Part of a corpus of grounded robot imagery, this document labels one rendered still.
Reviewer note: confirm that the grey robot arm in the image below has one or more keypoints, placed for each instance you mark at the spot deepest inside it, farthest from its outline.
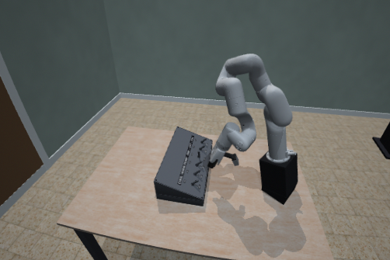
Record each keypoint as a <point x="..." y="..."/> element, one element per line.
<point x="274" y="99"/>

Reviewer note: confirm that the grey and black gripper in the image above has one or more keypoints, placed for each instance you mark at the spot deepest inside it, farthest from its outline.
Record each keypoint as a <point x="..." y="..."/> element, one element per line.
<point x="216" y="156"/>

